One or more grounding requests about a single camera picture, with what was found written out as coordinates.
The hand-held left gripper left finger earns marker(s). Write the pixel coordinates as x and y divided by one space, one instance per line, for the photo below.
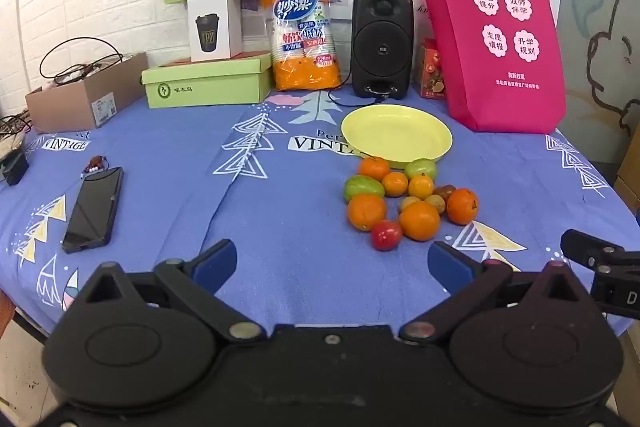
215 264

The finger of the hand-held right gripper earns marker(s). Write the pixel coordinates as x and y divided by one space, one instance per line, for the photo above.
595 254

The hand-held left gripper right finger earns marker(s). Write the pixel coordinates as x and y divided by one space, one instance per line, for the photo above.
450 264

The large orange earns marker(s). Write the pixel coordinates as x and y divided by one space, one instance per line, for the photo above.
366 212
419 222

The dark orange tangerine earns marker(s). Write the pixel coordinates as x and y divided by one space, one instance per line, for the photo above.
372 169
462 206

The small yellowish jujube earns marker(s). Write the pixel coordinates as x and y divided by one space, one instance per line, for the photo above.
409 202
437 204

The red tomato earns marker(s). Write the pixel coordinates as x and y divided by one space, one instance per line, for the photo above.
386 234

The small dark red jujube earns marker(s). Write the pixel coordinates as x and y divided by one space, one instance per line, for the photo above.
446 192

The small yellow-orange citrus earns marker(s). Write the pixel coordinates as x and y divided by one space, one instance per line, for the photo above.
421 186

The medium orange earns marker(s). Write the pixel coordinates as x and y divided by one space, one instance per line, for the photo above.
395 184

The green tomato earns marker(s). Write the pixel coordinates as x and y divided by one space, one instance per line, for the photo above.
421 168
362 188

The yellow plate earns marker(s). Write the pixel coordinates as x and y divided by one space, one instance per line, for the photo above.
395 132

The blue printed tablecloth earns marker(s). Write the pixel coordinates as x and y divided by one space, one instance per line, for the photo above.
280 227

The brown cardboard carton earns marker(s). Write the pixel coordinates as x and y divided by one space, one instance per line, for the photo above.
629 182

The black smartphone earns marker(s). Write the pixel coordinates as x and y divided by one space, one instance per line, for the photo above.
92 212

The beaded phone charm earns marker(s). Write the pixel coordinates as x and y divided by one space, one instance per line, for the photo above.
95 165

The green shoe box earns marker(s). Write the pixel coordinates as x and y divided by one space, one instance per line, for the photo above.
200 89

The red juice carton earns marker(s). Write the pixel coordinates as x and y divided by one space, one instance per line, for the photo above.
431 72

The open cardboard box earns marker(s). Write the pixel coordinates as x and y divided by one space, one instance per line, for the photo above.
85 102

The pink tote bag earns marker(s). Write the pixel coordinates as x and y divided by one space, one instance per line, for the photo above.
500 57

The black power adapter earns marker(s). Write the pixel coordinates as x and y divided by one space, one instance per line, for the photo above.
14 169

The black speaker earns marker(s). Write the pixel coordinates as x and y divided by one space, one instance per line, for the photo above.
381 47

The orange paper cup pack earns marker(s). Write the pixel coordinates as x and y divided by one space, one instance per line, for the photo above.
302 47

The white cup box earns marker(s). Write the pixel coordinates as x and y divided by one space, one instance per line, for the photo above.
215 29

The white paper bag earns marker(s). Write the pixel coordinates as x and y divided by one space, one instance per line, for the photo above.
422 14

